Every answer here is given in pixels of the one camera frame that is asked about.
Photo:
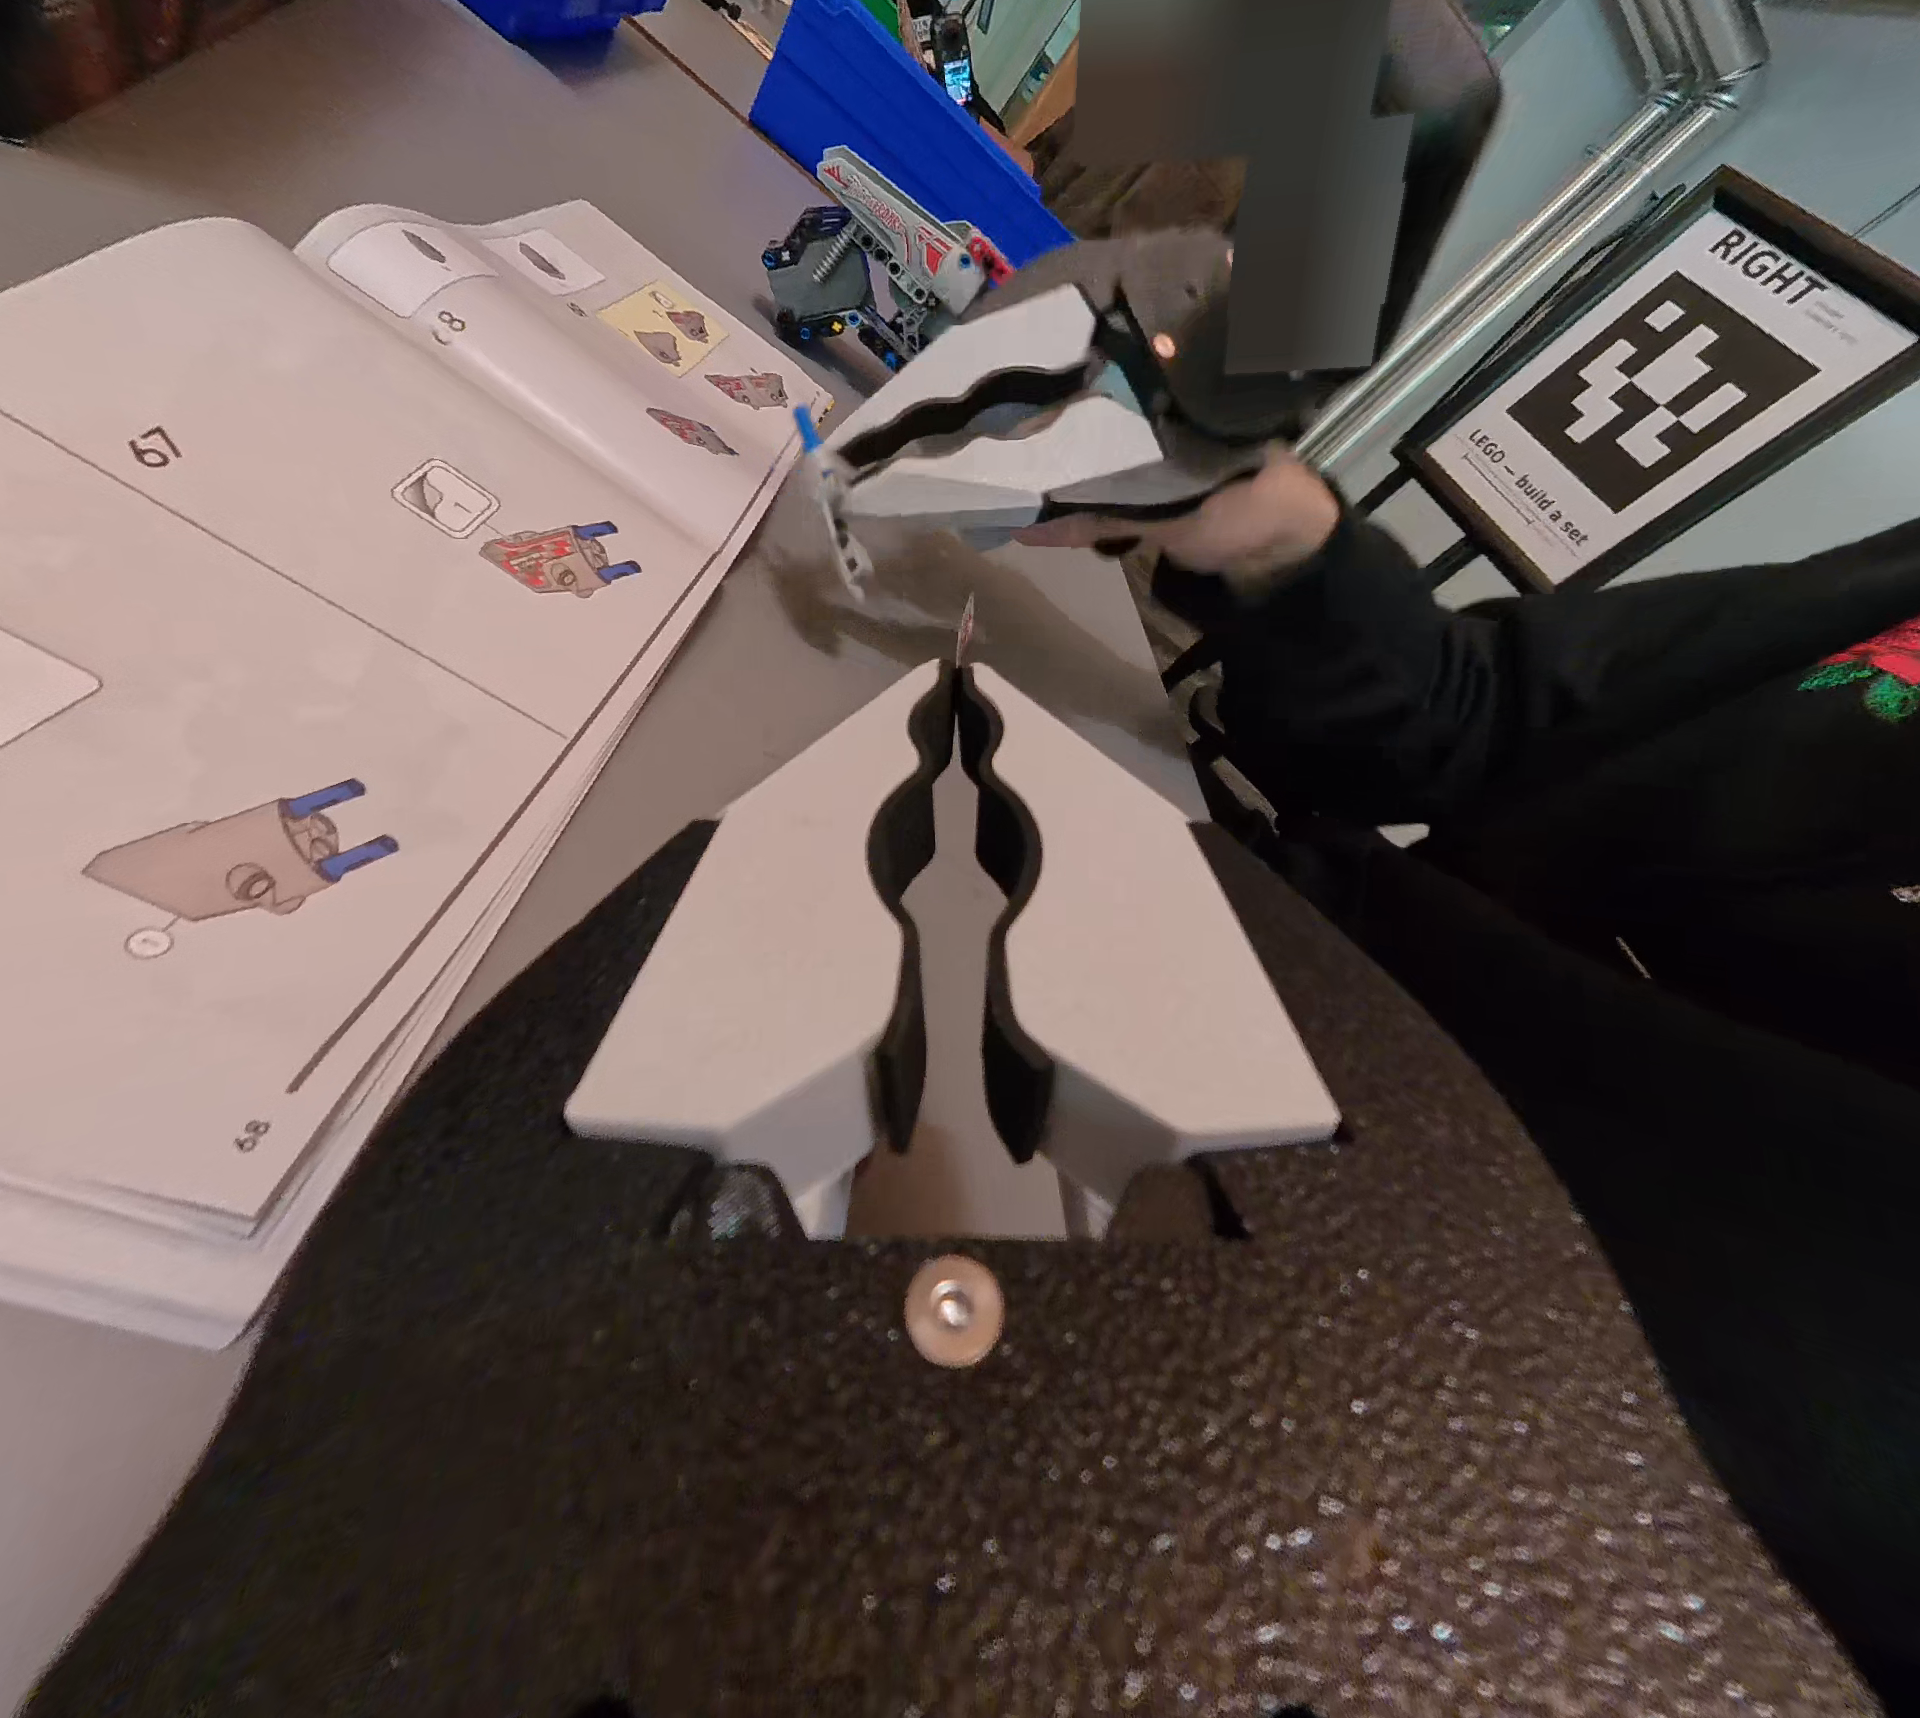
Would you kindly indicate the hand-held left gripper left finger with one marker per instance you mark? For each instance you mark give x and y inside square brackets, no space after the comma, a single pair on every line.
[750,999]

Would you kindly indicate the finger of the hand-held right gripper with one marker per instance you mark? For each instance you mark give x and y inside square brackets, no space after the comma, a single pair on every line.
[1004,346]
[1035,459]

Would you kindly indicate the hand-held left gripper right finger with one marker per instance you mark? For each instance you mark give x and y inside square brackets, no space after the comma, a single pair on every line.
[1155,999]

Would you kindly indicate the grey toy part blue pin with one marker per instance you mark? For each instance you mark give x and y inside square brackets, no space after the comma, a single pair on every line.
[840,518]

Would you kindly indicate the person's right forearm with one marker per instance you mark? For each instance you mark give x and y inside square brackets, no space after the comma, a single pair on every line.
[1500,683]

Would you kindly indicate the grey desk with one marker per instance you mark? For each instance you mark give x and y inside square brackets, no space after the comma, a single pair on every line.
[495,129]

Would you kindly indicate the person's right hand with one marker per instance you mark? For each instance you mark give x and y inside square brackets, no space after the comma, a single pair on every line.
[1245,532]

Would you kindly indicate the grey red toy vehicle model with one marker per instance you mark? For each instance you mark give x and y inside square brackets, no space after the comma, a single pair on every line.
[885,248]

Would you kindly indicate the person's black sweatshirt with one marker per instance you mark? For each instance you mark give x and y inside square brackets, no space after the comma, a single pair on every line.
[1725,1072]

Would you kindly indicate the open instruction booklet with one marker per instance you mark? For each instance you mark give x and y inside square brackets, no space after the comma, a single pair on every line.
[301,549]

